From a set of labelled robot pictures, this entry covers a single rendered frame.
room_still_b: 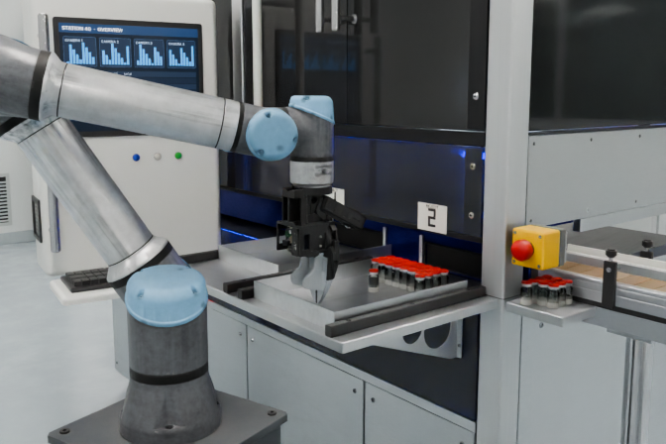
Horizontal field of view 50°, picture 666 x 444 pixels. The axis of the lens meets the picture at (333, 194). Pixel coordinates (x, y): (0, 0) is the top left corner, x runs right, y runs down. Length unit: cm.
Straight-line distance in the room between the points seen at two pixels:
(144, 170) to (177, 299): 104
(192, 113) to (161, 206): 107
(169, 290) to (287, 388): 112
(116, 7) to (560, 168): 121
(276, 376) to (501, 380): 84
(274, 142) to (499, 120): 54
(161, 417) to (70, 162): 40
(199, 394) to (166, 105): 42
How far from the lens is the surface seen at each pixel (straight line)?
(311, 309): 129
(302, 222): 121
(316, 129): 119
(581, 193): 163
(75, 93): 102
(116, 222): 117
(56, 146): 115
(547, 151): 151
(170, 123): 102
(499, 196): 143
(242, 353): 230
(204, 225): 213
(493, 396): 154
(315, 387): 200
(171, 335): 105
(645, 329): 143
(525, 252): 136
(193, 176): 209
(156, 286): 105
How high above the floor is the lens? 129
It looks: 8 degrees down
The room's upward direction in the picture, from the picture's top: straight up
